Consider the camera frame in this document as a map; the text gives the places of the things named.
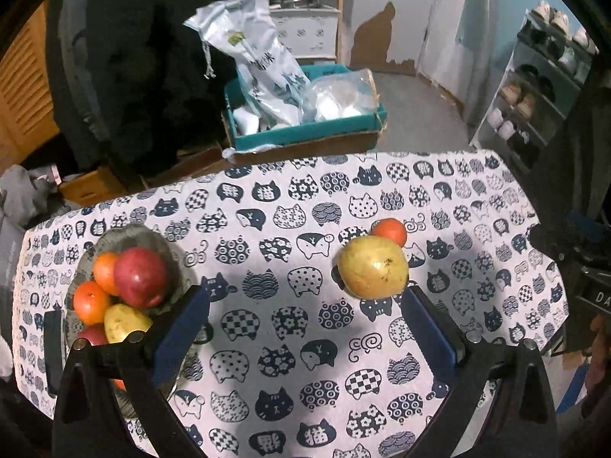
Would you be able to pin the wooden shelf rack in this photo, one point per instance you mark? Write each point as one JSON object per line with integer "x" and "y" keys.
{"x": 340, "y": 9}

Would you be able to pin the dark patterned glass plate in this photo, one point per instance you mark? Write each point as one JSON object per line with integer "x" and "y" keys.
{"x": 176, "y": 272}

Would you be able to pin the metal shoe rack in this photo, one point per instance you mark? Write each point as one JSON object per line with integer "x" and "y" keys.
{"x": 525, "y": 81}

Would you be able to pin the small red apple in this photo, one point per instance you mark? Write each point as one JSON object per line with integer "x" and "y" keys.
{"x": 93, "y": 336}

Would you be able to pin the shallow cardboard box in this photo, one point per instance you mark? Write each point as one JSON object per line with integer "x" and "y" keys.
{"x": 95, "y": 186}

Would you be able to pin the group of shoes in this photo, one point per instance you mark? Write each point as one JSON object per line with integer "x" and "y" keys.
{"x": 520, "y": 100}

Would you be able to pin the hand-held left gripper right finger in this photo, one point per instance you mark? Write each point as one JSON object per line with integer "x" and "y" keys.
{"x": 429, "y": 338}

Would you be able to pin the large yellow pear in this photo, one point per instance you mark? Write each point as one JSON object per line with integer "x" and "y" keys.
{"x": 374, "y": 267}

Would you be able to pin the person's right hand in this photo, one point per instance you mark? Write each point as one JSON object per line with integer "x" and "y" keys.
{"x": 599, "y": 372}

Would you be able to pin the wooden louvered cabinet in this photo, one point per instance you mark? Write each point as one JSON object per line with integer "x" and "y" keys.
{"x": 24, "y": 95}

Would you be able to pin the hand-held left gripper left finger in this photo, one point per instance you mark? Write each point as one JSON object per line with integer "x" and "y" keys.
{"x": 181, "y": 334}

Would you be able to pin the black smartphone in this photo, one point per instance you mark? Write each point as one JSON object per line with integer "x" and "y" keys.
{"x": 52, "y": 353}

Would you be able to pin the grey refrigerator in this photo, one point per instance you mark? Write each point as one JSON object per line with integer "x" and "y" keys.
{"x": 477, "y": 33}

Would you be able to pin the small yellow pear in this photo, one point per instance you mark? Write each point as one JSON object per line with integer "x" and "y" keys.
{"x": 125, "y": 324}

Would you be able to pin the grey clothes pile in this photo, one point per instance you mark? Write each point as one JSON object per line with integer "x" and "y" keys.
{"x": 28, "y": 195}

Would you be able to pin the metal bucket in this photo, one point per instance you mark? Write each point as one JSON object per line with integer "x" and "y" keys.
{"x": 300, "y": 0}

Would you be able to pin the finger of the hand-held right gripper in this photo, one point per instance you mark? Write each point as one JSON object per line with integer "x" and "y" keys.
{"x": 546, "y": 243}

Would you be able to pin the large cardboard box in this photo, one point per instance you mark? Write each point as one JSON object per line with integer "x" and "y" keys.
{"x": 310, "y": 150}

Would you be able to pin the clear plastic bag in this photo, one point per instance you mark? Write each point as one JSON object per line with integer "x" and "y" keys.
{"x": 339, "y": 95}

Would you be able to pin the white printed plastic bag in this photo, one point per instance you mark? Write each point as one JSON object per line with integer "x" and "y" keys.
{"x": 262, "y": 62}

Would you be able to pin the black hanging coat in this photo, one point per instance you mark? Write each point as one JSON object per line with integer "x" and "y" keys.
{"x": 143, "y": 67}

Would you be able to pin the large red apple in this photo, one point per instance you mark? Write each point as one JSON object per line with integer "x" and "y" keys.
{"x": 141, "y": 276}

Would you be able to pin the cat print tablecloth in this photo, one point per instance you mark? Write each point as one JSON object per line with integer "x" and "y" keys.
{"x": 296, "y": 343}

